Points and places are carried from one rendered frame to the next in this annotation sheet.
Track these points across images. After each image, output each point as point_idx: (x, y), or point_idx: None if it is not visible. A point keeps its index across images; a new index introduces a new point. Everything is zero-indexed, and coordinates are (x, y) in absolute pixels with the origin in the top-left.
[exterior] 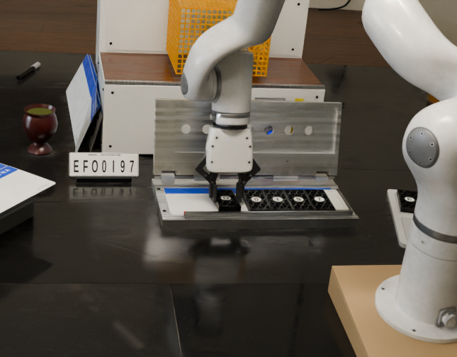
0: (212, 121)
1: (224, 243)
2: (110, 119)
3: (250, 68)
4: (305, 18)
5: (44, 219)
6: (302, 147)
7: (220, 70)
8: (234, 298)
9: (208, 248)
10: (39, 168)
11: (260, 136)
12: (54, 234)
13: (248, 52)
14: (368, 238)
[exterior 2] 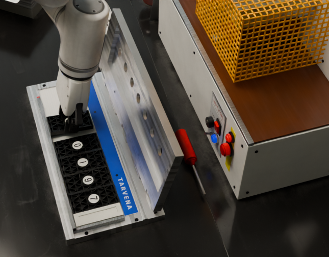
0: (128, 64)
1: (10, 136)
2: (160, 10)
3: (75, 29)
4: None
5: (28, 25)
6: (152, 158)
7: (65, 10)
8: None
9: None
10: (119, 5)
11: (140, 112)
12: (6, 34)
13: (77, 13)
14: (44, 255)
